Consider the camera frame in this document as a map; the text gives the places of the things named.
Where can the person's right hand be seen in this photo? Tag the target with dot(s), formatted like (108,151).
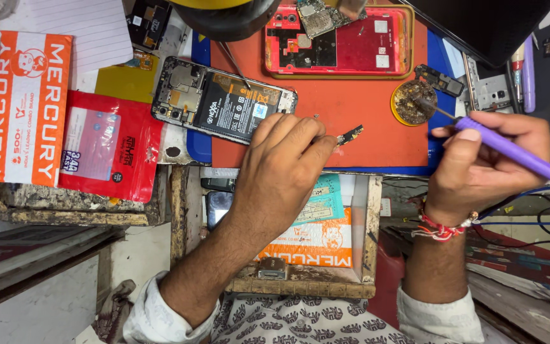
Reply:
(475,177)

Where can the person's left hand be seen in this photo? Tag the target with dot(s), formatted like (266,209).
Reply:
(275,172)

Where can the purple soldering iron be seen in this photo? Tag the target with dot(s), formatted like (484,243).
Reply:
(511,149)

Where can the small black circuit board strip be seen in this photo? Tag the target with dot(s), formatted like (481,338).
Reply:
(350,135)

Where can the teal packet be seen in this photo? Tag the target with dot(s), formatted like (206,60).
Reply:
(325,203)

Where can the black phone with glossy screen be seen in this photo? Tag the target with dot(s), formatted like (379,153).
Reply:
(217,208)

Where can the small orange white packet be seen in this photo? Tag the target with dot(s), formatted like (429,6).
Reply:
(318,243)

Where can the opened black smartphone with battery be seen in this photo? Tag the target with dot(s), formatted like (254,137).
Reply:
(227,102)

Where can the orange work mat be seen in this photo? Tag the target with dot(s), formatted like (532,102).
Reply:
(351,114)

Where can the small grey metal part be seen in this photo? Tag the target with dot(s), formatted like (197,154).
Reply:
(272,268)

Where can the yellow round flux tin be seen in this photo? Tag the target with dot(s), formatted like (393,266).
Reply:
(411,102)

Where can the red printed packet heap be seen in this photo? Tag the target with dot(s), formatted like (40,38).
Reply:
(528,263)

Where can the black phone speaker module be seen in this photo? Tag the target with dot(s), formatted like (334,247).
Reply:
(439,81)

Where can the worn wooden drawer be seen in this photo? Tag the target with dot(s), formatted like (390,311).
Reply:
(365,229)

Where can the purple pen tool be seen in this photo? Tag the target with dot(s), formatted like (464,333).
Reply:
(529,76)

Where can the metal tweezers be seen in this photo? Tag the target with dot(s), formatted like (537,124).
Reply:
(236,64)

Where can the white red screwdriver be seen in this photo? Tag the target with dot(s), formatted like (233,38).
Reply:
(517,67)

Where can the white patterned shirt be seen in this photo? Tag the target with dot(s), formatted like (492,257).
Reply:
(303,320)

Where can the black flat screen device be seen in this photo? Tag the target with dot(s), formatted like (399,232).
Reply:
(485,24)

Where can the grey phone motherboard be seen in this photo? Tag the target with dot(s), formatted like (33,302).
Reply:
(320,16)

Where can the black yellow round lamp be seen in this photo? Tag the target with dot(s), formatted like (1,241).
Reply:
(222,16)

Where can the red plastic packet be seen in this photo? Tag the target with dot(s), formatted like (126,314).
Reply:
(108,148)

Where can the yellow paper sheet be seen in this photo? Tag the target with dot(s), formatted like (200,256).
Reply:
(122,83)

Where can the black phone board part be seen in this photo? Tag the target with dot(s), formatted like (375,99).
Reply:
(148,24)

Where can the worn wooden tray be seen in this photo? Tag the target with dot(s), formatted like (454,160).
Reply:
(65,210)

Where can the white lined paper sheet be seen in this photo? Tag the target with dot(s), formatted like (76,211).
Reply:
(84,33)

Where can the large orange white packet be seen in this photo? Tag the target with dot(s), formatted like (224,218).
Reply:
(29,107)

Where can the silver phone middle frame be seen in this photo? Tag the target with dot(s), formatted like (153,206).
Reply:
(490,88)

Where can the opened red smartphone frame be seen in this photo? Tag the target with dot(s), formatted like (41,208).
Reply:
(351,52)

